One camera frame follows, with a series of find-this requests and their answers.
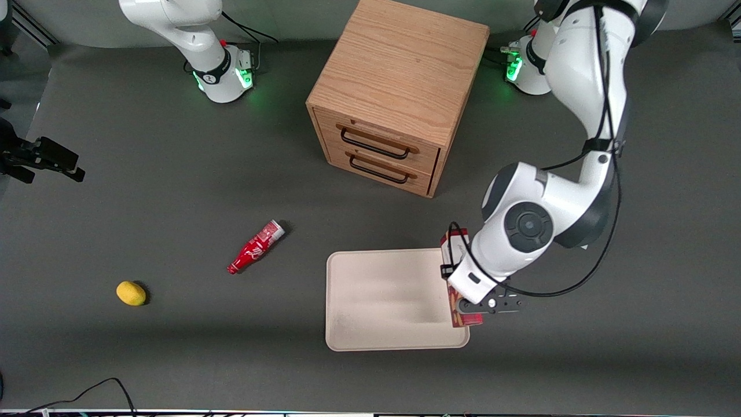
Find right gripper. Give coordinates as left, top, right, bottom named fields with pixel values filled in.
left=0, top=119, right=86, bottom=184

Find red tartan cookie box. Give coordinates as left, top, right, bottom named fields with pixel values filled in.
left=439, top=228, right=484, bottom=328

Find beige rectangular tray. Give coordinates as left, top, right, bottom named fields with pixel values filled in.
left=325, top=248, right=471, bottom=352

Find yellow lemon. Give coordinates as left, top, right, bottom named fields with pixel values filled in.
left=116, top=281, right=147, bottom=306

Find red cola bottle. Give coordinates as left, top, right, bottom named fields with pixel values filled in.
left=227, top=220, right=286, bottom=275

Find wooden drawer cabinet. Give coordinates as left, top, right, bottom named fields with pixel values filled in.
left=306, top=0, right=491, bottom=199

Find aluminium frame rail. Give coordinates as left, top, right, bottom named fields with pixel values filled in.
left=10, top=0, right=60, bottom=47

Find wooden drawer with black handle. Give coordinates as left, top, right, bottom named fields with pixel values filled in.
left=313, top=107, right=442, bottom=174
left=324, top=142, right=436, bottom=196

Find black floor cable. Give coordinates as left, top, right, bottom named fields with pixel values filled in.
left=0, top=378, right=137, bottom=417

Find black left arm base cables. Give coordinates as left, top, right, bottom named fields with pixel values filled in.
left=485, top=16, right=542, bottom=69

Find black right arm base cable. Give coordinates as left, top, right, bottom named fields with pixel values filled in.
left=220, top=10, right=279, bottom=71

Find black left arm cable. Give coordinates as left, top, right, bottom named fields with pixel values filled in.
left=446, top=5, right=623, bottom=298

